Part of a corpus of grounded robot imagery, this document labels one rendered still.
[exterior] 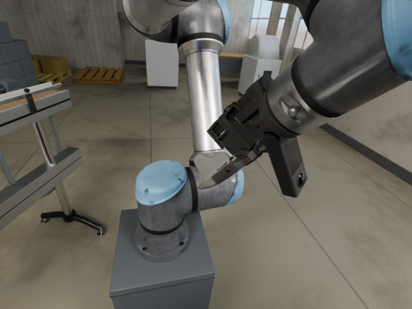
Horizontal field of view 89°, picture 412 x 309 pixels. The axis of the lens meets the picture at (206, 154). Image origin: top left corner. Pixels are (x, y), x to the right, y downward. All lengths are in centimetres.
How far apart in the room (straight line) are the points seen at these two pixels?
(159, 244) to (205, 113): 34
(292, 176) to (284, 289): 130
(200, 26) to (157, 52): 438
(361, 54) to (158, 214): 43
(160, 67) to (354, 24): 482
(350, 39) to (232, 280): 142
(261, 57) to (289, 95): 443
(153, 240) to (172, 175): 18
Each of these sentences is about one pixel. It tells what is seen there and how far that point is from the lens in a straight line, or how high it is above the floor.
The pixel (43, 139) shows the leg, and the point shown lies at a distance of 142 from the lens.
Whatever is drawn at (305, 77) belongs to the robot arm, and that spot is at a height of 128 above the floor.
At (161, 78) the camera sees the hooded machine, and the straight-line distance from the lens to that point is 502.
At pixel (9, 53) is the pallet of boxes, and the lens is 430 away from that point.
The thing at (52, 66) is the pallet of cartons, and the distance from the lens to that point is 586.
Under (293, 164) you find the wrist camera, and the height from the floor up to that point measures 116.
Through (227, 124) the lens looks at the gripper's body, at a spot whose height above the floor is 120.
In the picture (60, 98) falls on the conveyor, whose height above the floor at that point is 91.
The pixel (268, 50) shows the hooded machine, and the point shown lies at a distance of 477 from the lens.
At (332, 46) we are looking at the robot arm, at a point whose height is 131.
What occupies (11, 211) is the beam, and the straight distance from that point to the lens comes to 139.
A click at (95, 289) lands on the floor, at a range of 153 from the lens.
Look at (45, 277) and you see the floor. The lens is 168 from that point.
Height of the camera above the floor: 131
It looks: 31 degrees down
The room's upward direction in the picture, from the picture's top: 6 degrees clockwise
